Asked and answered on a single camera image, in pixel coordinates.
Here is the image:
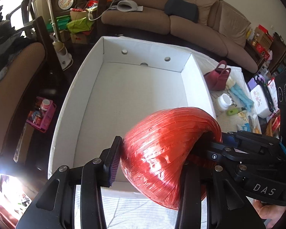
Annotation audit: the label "red plastic twine ball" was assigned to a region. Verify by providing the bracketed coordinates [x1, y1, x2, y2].
[120, 107, 222, 210]

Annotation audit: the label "person's right hand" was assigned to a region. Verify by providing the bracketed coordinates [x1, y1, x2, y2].
[252, 200, 286, 228]

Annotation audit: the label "red snack packets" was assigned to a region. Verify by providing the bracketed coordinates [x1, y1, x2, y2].
[266, 78, 280, 138]

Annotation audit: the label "cream scissors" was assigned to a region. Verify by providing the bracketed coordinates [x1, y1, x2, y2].
[237, 112, 248, 123]

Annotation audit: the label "blue rubber glove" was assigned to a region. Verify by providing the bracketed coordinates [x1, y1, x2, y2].
[230, 83, 254, 112]

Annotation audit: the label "striped white tablecloth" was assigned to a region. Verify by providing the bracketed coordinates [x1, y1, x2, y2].
[74, 50, 263, 229]

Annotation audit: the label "white pill bottle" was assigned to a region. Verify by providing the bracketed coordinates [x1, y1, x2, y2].
[216, 94, 231, 111]

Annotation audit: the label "pink plastic basket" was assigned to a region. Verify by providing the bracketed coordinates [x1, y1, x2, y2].
[26, 96, 57, 133]

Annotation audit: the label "maroon small handbag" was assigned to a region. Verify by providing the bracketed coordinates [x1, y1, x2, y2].
[204, 60, 231, 91]

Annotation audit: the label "brown armchair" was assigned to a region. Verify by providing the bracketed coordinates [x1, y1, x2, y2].
[0, 16, 51, 158]

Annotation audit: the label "white cardboard box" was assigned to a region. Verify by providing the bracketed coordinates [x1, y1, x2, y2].
[48, 36, 215, 176]

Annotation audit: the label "brown sofa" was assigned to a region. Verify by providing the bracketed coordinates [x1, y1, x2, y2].
[101, 0, 258, 73]

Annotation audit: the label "pile of folded clothes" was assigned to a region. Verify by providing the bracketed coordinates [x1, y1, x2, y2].
[0, 6, 29, 81]

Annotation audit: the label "green plastic bag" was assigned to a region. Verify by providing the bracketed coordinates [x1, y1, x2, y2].
[66, 17, 94, 34]

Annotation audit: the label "black cushion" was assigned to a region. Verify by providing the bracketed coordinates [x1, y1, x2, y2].
[164, 0, 199, 23]

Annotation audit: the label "white neck massager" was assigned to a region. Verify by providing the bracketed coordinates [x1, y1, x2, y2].
[111, 0, 144, 12]

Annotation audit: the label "white box with black handle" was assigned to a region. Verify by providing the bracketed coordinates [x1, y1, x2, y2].
[250, 85, 272, 118]

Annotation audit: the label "green handled knife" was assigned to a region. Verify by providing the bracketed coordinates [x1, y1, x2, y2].
[226, 107, 246, 116]

